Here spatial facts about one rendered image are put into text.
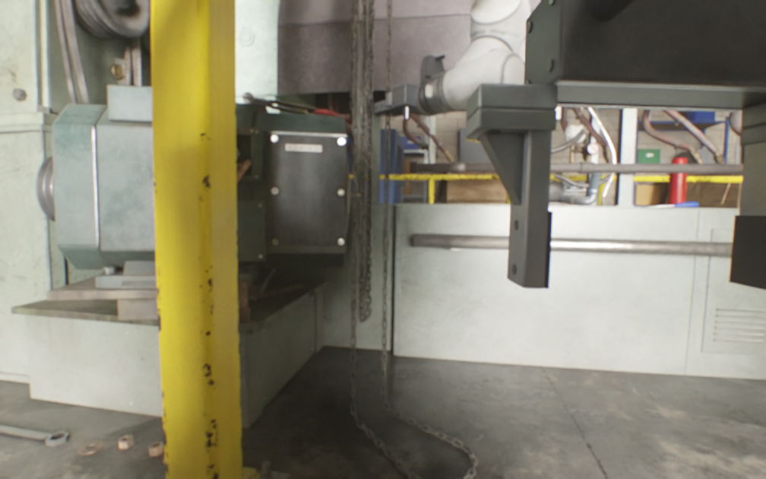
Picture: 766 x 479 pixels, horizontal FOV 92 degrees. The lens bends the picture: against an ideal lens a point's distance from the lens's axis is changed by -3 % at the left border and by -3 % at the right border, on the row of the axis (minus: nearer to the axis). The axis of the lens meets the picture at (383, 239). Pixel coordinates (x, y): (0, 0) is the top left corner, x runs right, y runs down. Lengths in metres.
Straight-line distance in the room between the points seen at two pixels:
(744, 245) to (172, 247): 0.68
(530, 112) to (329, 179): 0.88
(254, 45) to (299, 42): 0.22
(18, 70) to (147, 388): 1.10
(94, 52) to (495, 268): 1.64
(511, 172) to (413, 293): 1.29
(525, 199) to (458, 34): 1.45
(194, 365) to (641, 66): 0.69
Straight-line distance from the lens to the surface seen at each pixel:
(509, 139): 0.21
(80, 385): 1.43
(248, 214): 1.01
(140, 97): 1.18
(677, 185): 2.11
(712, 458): 1.28
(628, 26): 0.23
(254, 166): 0.99
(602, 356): 1.64
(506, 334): 1.54
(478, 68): 0.83
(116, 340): 1.29
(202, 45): 0.71
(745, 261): 0.29
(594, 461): 1.12
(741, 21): 0.26
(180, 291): 0.70
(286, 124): 1.11
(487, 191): 4.21
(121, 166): 1.17
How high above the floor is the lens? 0.57
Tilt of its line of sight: 5 degrees down
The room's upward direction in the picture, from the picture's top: 1 degrees clockwise
